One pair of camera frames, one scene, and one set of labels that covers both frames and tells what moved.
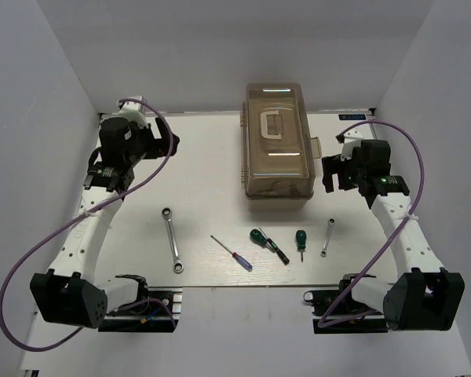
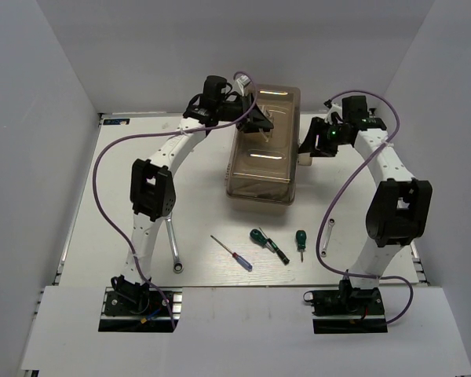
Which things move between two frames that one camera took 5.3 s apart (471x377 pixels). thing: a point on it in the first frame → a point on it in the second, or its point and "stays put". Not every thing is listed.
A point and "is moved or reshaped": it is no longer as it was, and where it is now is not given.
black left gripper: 159,147 → 258,120
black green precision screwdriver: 279,252 stays put
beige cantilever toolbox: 277,150 is moved or reshaped
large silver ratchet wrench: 178,265 stays put
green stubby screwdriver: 301,240 stays put
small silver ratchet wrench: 323,253 stays put
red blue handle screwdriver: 237,258 stays put
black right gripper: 335,165 → 317,126
